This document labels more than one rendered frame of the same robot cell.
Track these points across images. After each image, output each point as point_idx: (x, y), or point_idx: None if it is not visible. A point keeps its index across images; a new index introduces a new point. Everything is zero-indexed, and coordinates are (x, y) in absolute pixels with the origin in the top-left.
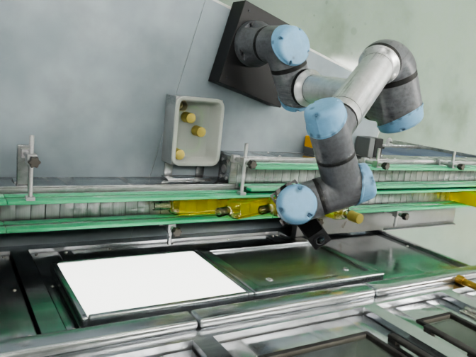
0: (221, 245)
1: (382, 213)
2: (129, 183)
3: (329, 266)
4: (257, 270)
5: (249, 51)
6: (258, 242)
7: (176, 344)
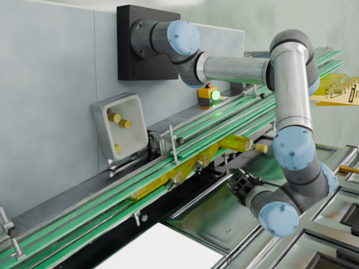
0: (169, 199)
1: None
2: (89, 191)
3: None
4: (215, 224)
5: (148, 49)
6: (193, 183)
7: None
